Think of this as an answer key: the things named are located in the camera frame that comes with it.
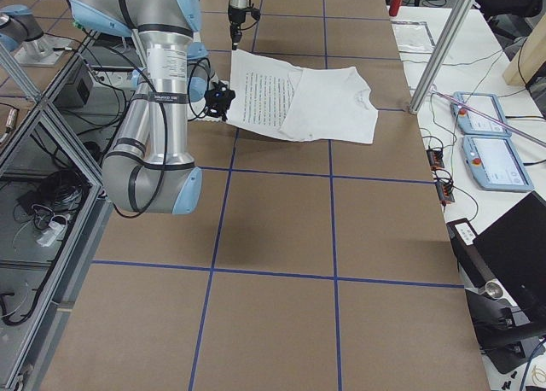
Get lower teach pendant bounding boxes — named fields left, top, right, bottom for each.
left=462, top=135, right=534, bottom=192

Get upper teach pendant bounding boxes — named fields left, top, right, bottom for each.
left=450, top=90, right=512, bottom=138

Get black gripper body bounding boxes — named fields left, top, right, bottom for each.
left=228, top=7, right=252, bottom=44
left=204, top=83, right=235, bottom=121

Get clear plastic bag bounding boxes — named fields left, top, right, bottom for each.
left=392, top=20, right=435, bottom=54

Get aluminium frame post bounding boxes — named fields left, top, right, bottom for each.
left=409, top=0, right=475, bottom=114

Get white printed t-shirt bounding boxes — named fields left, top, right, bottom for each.
left=227, top=50, right=379, bottom=144

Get aluminium frame cage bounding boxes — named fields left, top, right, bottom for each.
left=1, top=38, right=110, bottom=390

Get black monitor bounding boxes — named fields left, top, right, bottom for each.
left=473, top=191, right=545, bottom=319

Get small orange electronics board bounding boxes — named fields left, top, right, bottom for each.
left=426, top=148, right=444, bottom=171

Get teach pendant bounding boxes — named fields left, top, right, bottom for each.
left=450, top=90, right=512, bottom=138
left=462, top=135, right=534, bottom=192

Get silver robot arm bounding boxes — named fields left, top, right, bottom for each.
left=69, top=0, right=209, bottom=214
left=227, top=0, right=253, bottom=50

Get black box with label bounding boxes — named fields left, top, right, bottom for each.
left=446, top=218, right=495, bottom=288

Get black camera stand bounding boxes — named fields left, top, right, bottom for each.
left=465, top=289, right=545, bottom=374

